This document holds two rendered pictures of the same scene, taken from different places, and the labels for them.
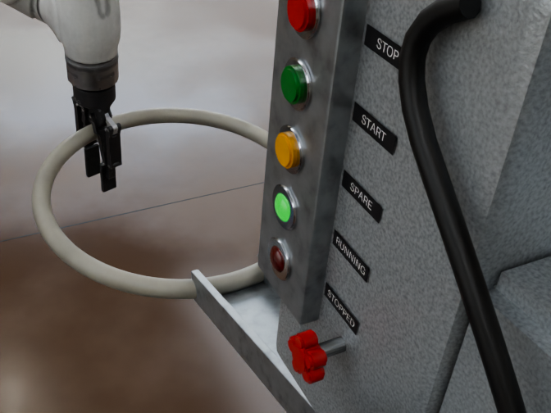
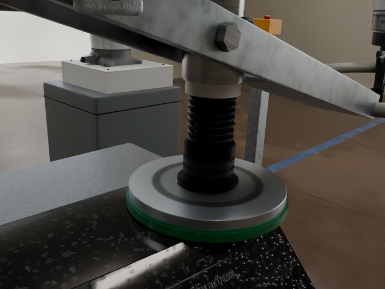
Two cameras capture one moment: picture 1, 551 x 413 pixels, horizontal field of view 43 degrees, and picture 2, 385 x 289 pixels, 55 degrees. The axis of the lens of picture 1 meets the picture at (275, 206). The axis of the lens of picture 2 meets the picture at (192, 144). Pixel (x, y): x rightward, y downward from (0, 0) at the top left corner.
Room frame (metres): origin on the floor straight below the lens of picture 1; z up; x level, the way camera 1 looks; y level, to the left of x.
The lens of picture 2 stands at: (0.28, -0.59, 1.06)
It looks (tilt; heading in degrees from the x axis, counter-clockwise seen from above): 18 degrees down; 74
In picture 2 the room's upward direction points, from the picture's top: 2 degrees clockwise
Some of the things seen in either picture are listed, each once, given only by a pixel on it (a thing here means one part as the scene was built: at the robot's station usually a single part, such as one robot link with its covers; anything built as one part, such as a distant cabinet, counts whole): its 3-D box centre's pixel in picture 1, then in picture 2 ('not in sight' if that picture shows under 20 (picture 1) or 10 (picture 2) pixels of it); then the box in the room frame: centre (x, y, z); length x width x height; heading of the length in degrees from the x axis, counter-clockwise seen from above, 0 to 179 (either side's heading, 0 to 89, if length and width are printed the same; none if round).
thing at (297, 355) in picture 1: (322, 349); not in sight; (0.36, -0.04, 1.24); 0.04 x 0.04 x 0.04; 30
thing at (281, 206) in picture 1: (285, 206); not in sight; (0.43, -0.01, 1.32); 0.02 x 0.01 x 0.02; 30
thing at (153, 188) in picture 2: not in sight; (207, 184); (0.43, -0.15, 0.84); 0.21 x 0.21 x 0.01
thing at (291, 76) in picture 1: (295, 84); not in sight; (0.43, -0.01, 1.42); 0.03 x 0.01 x 0.03; 30
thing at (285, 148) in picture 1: (289, 149); not in sight; (0.43, -0.01, 1.37); 0.03 x 0.01 x 0.03; 30
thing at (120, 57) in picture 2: not in sight; (106, 55); (0.36, 0.94, 0.91); 0.22 x 0.18 x 0.06; 34
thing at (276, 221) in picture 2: not in sight; (207, 187); (0.43, -0.15, 0.84); 0.22 x 0.22 x 0.04
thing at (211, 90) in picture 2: not in sight; (213, 78); (0.43, -0.15, 0.99); 0.07 x 0.07 x 0.04
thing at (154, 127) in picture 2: not in sight; (114, 174); (0.37, 0.95, 0.40); 0.50 x 0.50 x 0.80; 30
